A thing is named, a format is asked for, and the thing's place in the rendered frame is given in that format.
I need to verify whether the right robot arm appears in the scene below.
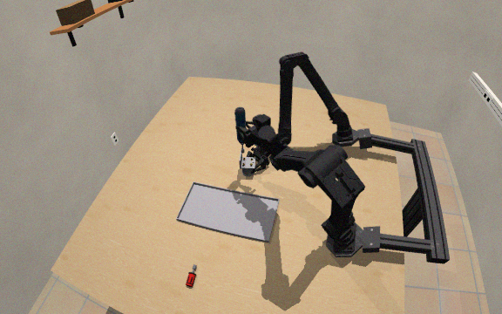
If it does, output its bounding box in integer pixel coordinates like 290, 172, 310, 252
277, 52, 353, 145

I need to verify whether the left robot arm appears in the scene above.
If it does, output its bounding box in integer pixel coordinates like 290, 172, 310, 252
251, 114, 365, 253

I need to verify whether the red-handled nut driver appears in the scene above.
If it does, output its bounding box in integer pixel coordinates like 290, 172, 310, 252
186, 264, 197, 287

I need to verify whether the blue electric nut driver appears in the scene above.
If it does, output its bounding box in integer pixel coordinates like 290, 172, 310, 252
235, 107, 246, 154

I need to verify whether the grey metal bracket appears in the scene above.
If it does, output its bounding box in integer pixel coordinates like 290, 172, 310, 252
239, 152, 255, 169

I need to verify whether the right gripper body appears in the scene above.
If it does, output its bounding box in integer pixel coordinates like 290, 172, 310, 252
251, 147, 269, 166

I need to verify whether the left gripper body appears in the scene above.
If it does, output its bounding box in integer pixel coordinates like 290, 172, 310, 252
244, 126, 263, 149

